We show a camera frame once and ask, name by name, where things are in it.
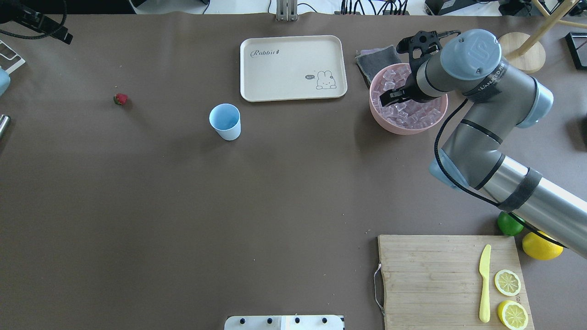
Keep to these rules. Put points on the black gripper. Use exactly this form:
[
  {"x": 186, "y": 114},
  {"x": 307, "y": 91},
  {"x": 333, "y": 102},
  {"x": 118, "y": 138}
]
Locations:
[{"x": 414, "y": 91}]

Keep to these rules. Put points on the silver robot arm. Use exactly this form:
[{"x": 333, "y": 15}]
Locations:
[{"x": 503, "y": 98}]

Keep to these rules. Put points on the pink bowl of ice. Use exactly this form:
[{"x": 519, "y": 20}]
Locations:
[{"x": 408, "y": 117}]

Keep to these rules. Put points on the wooden cup stand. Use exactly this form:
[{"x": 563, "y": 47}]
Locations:
[{"x": 524, "y": 51}]

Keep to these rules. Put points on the light blue cup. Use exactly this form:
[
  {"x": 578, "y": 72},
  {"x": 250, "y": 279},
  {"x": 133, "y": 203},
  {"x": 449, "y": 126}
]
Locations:
[{"x": 225, "y": 119}]

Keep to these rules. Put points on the white cup rack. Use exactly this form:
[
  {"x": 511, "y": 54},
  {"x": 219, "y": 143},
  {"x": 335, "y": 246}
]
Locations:
[{"x": 10, "y": 60}]

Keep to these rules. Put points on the grey folded cloth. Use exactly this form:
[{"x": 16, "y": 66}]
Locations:
[{"x": 371, "y": 61}]

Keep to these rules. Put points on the cream rabbit tray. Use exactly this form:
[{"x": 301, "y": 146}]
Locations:
[{"x": 292, "y": 68}]

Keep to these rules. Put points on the green lime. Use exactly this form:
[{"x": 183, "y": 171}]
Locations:
[{"x": 508, "y": 225}]

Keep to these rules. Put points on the wooden cutting board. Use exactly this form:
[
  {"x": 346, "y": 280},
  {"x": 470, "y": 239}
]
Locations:
[{"x": 432, "y": 282}]

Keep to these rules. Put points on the yellow plastic knife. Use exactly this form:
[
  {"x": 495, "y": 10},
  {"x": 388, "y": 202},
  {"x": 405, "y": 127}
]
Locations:
[{"x": 484, "y": 271}]

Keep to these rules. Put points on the yellow lemon far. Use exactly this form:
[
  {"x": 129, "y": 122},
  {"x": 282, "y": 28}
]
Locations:
[{"x": 540, "y": 249}]

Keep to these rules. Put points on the lemon slice upper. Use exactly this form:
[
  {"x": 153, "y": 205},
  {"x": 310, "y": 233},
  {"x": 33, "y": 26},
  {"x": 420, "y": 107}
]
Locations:
[{"x": 507, "y": 282}]

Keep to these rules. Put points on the lemon slice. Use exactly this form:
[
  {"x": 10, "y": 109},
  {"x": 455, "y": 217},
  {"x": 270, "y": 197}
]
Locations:
[
  {"x": 513, "y": 315},
  {"x": 507, "y": 282}
]

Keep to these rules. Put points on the lemon slice lower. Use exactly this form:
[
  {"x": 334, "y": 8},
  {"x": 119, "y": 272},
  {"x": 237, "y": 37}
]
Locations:
[{"x": 513, "y": 315}]

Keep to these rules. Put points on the red strawberry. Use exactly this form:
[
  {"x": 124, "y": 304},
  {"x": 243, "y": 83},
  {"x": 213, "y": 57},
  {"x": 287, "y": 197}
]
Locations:
[{"x": 120, "y": 99}]

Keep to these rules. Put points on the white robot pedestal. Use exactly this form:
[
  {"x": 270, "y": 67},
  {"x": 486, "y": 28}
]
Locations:
[{"x": 285, "y": 322}]

